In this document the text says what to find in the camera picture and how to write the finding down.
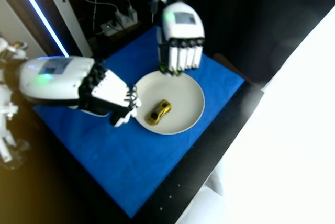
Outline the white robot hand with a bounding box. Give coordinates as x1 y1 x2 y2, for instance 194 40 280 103
156 1 206 77
18 55 142 128

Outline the green toy car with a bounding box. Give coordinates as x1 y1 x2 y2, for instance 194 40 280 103
159 65 182 77

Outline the yellow toy car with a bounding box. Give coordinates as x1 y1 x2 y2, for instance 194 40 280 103
145 99 173 126

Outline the white round plate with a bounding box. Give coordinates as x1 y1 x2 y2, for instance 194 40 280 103
135 71 205 136

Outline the white power strip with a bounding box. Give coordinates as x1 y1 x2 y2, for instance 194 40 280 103
100 6 138 36

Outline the glowing white light strip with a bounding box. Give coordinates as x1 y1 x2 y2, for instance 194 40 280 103
20 0 69 58

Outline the blue table cloth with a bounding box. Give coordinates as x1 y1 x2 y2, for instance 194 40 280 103
33 25 245 219

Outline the white backdrop sheet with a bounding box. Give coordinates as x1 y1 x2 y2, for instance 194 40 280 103
174 5 335 224

